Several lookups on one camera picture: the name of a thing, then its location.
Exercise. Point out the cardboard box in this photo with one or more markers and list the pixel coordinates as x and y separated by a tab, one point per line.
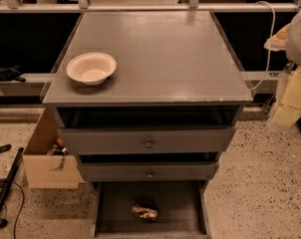
41	168

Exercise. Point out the grey bottom drawer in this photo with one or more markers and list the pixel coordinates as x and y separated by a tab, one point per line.
180	206

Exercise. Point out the black object on ledge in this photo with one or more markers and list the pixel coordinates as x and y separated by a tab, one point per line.
8	74

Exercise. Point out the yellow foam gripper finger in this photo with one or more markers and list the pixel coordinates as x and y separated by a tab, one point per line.
277	42
287	108

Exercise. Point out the items in cardboard box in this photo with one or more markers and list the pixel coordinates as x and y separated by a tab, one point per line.
58	148

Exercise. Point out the grey middle drawer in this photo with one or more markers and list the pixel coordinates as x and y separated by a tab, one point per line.
147	171

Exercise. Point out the black bar on floor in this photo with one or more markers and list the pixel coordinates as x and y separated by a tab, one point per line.
6	184

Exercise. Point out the grey drawer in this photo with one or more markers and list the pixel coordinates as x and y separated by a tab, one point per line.
147	171
140	140
180	206

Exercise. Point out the black tool on floor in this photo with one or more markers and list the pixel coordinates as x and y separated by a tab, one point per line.
5	147

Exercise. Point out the grey top drawer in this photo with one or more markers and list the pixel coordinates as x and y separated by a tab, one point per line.
140	140

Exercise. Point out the white bowl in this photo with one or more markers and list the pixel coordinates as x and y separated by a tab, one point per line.
91	69

